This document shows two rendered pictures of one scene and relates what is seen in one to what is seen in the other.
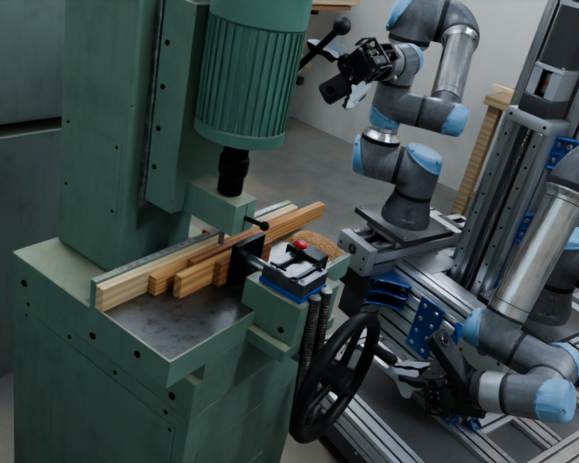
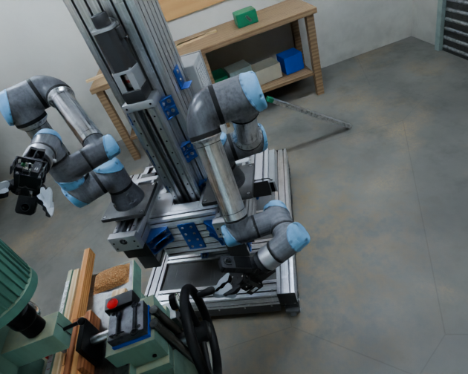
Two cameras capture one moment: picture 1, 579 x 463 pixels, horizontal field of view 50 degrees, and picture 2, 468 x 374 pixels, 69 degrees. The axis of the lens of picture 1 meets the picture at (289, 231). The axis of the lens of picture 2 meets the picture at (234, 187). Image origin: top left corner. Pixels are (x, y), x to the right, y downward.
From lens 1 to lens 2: 0.38 m
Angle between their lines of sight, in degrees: 27
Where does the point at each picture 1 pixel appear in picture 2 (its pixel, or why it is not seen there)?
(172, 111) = not seen: outside the picture
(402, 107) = (75, 168)
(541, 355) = (269, 220)
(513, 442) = not seen: hidden behind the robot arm
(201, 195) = (21, 351)
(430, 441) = not seen: hidden behind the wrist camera
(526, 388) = (282, 245)
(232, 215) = (56, 340)
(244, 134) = (7, 309)
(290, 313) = (151, 345)
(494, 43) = (64, 59)
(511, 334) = (248, 224)
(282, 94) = (2, 260)
